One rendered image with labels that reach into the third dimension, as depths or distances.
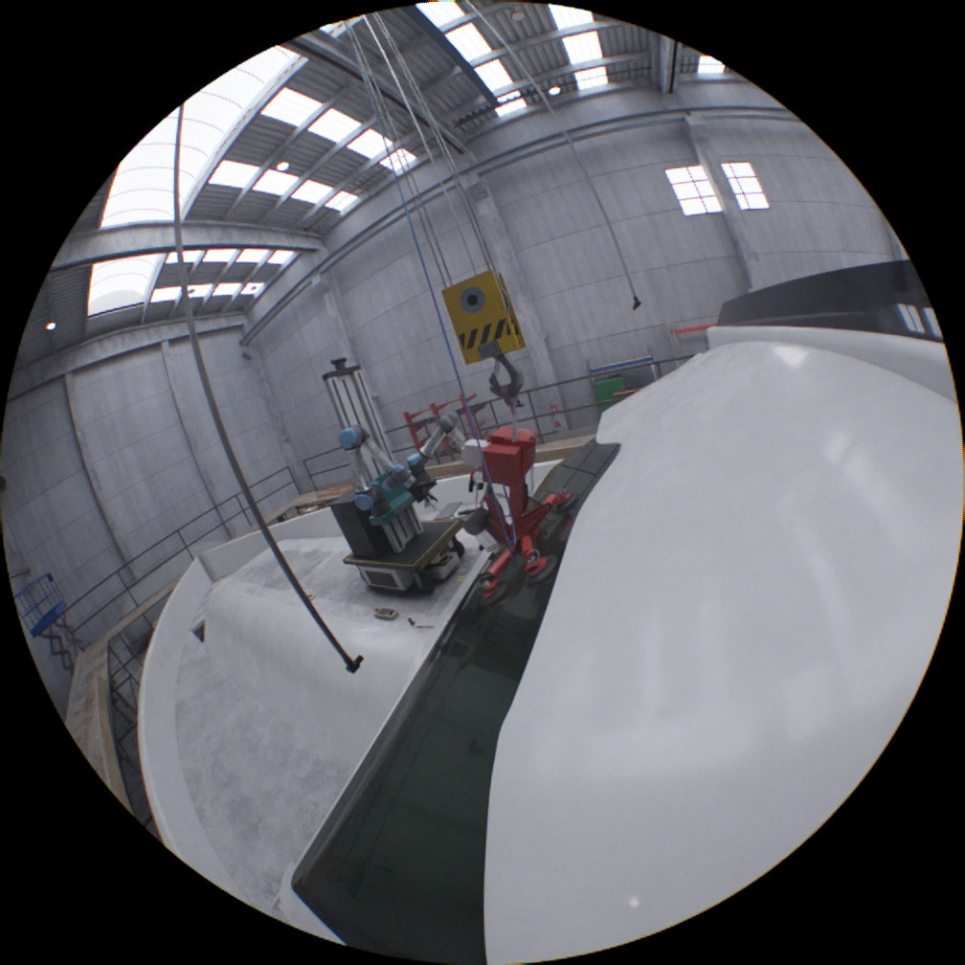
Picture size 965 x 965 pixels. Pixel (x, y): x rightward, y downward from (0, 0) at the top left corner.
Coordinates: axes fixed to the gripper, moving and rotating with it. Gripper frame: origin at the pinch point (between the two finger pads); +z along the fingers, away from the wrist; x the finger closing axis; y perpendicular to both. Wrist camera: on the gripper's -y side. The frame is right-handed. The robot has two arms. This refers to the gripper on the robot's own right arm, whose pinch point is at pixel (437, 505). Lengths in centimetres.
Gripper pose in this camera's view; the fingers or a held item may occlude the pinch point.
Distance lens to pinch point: 214.5
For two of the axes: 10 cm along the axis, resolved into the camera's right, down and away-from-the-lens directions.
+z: 6.7, 7.1, 2.1
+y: -7.4, 6.6, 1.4
